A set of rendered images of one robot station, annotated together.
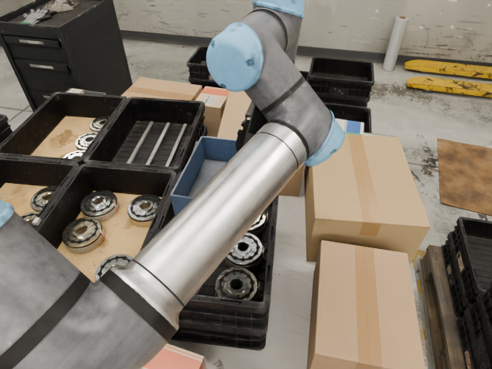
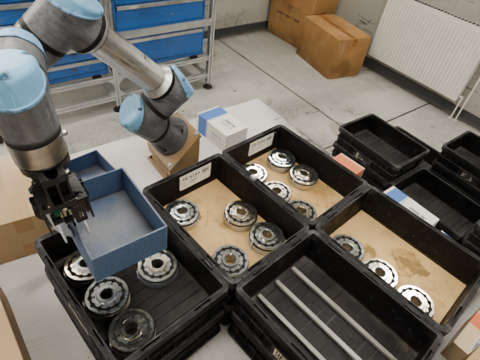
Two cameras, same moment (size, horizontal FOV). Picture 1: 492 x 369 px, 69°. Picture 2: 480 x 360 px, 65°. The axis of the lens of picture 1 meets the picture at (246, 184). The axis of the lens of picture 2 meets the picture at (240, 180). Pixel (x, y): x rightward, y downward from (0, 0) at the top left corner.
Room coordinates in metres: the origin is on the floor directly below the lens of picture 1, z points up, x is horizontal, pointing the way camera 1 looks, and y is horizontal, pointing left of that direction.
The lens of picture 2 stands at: (1.04, -0.21, 1.71)
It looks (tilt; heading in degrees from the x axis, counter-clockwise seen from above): 43 degrees down; 124
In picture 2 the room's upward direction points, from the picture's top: 9 degrees clockwise
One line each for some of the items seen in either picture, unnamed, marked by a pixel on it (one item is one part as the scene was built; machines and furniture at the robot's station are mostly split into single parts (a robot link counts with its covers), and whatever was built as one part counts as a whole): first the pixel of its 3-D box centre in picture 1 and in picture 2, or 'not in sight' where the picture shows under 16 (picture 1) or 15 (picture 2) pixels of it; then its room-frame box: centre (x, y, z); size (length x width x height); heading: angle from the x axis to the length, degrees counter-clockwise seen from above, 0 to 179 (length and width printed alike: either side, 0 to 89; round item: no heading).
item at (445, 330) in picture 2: (67, 125); (400, 248); (1.04, 0.62, 0.92); 0.40 x 0.30 x 0.02; 173
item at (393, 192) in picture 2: not in sight; (401, 216); (0.99, 0.95, 0.74); 0.20 x 0.12 x 0.09; 168
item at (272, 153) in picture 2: not in sight; (281, 157); (0.55, 0.76, 0.86); 0.10 x 0.10 x 0.01
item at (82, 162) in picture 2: not in sight; (92, 178); (0.08, 0.28, 0.74); 0.20 x 0.15 x 0.07; 174
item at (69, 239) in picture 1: (82, 231); (241, 213); (0.62, 0.45, 0.86); 0.10 x 0.10 x 0.01
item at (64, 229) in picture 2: not in sight; (62, 230); (0.57, -0.05, 1.15); 0.06 x 0.03 x 0.09; 166
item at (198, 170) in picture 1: (222, 179); (110, 219); (0.56, 0.05, 1.10); 0.20 x 0.15 x 0.07; 168
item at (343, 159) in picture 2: not in sight; (338, 174); (0.70, 0.99, 0.74); 0.16 x 0.12 x 0.07; 83
